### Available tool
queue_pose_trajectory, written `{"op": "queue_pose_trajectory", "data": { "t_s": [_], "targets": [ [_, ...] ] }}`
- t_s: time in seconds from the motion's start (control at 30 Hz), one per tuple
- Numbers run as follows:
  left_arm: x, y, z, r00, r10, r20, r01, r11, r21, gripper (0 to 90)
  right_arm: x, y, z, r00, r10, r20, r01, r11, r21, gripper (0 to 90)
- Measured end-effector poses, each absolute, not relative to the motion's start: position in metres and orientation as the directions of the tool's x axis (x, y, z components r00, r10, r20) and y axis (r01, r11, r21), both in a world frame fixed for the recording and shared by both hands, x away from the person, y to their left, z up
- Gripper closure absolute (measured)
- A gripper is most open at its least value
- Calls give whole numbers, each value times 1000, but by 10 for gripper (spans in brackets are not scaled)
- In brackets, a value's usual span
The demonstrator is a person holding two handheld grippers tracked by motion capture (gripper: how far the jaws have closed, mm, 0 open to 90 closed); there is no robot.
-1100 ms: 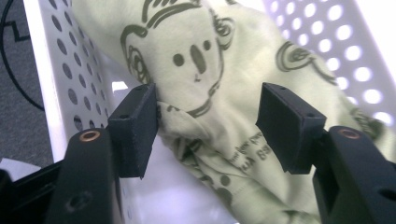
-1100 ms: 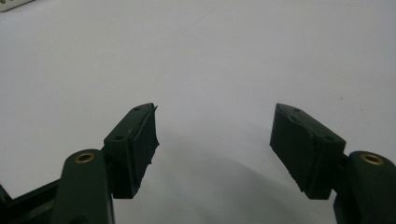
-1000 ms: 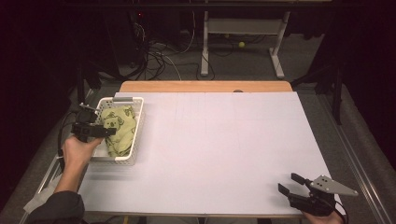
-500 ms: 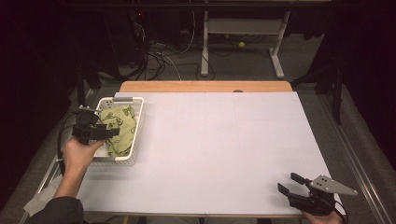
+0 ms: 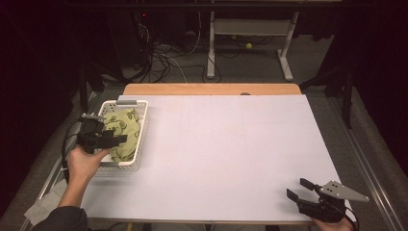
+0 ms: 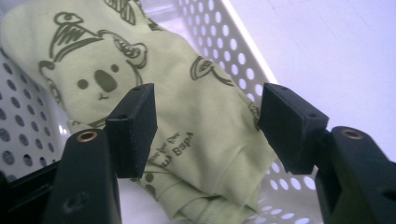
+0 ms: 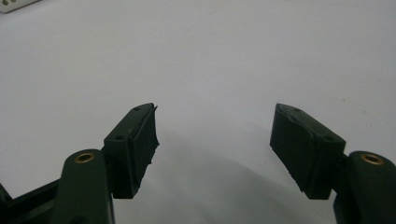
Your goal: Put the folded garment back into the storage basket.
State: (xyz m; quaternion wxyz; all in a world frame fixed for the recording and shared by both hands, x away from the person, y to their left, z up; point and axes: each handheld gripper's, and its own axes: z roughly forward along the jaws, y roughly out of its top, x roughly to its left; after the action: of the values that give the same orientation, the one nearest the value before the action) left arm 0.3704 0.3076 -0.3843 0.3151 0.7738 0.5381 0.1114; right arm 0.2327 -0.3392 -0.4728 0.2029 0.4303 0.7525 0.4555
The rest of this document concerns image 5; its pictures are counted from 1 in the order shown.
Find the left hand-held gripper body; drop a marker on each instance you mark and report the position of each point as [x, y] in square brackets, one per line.
[91, 136]

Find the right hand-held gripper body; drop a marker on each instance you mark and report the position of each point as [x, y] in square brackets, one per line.
[324, 205]

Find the green printed baby romper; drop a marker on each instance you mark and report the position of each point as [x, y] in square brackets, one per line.
[125, 134]

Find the white perforated plastic basket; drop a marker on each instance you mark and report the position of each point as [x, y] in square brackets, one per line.
[141, 128]

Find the person's right hand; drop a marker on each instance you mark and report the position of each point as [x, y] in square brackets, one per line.
[333, 226]

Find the person's left hand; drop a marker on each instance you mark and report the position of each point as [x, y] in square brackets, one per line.
[85, 166]

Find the black stand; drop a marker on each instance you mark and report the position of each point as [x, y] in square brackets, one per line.
[84, 93]
[347, 102]

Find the grey tape strip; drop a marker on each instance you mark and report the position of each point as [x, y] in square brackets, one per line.
[41, 205]

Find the white board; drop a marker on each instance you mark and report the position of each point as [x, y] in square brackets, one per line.
[224, 144]

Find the yellow-green tennis ball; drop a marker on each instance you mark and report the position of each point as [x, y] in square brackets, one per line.
[249, 46]

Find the metal floor rail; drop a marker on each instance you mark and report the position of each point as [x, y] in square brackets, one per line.
[54, 173]
[365, 166]

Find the white desk frame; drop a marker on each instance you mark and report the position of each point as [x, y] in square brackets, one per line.
[253, 27]

